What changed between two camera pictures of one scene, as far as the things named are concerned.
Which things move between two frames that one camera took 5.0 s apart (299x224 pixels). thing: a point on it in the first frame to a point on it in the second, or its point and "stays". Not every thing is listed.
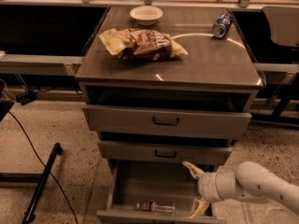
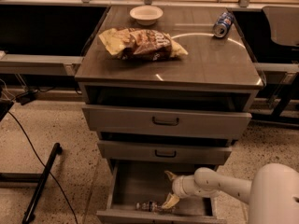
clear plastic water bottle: x=156 y=207 stays
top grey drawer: x=167 y=122 stays
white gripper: x=206 y=186 to x=178 y=186
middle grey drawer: x=217 y=155 stays
